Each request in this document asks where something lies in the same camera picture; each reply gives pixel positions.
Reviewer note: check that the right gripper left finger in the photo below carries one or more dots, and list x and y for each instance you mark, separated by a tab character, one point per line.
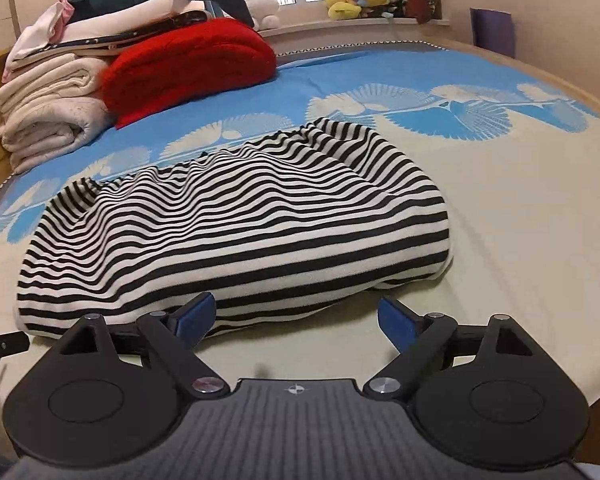
171	338

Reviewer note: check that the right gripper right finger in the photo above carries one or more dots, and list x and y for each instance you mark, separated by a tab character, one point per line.
421	341

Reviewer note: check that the striped white hooded cardigan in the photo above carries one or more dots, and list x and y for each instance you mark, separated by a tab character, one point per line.
275	229

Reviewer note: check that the blue patterned bed sheet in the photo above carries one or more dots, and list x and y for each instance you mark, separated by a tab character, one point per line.
456	184

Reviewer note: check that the cream folded blanket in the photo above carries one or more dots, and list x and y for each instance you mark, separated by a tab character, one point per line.
52	110

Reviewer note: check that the red folded blanket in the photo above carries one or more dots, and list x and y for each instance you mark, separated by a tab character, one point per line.
185	64

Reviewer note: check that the purple box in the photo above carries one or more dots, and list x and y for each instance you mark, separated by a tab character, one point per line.
494	31

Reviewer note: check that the white folded quilt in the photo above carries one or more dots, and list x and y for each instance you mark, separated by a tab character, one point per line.
52	27

